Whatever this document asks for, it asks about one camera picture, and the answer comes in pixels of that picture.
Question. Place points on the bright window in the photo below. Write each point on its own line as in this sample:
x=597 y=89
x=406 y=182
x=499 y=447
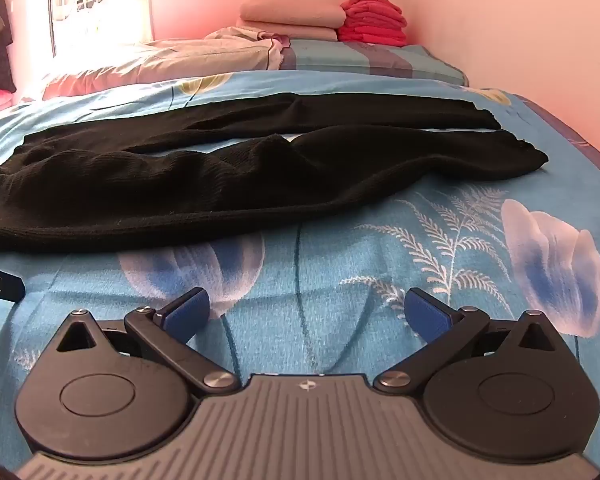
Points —
x=100 y=5

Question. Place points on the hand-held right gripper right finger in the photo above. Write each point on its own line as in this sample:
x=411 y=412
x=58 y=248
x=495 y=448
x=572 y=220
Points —
x=424 y=316

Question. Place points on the blue floral bed sheet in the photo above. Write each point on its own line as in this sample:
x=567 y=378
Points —
x=360 y=240

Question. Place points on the folded pink blanket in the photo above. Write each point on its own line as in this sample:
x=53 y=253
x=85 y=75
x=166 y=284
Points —
x=290 y=17

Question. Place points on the blue striped pillow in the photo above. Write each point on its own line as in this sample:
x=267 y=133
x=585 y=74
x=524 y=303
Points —
x=370 y=60

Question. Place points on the stack of red clothes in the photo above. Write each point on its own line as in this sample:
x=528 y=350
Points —
x=372 y=20

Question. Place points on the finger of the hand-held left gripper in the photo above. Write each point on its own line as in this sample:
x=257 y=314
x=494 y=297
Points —
x=2 y=285

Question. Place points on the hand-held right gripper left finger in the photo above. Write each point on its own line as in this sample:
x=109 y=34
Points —
x=190 y=316

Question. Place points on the black pants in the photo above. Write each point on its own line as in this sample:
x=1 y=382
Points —
x=180 y=180

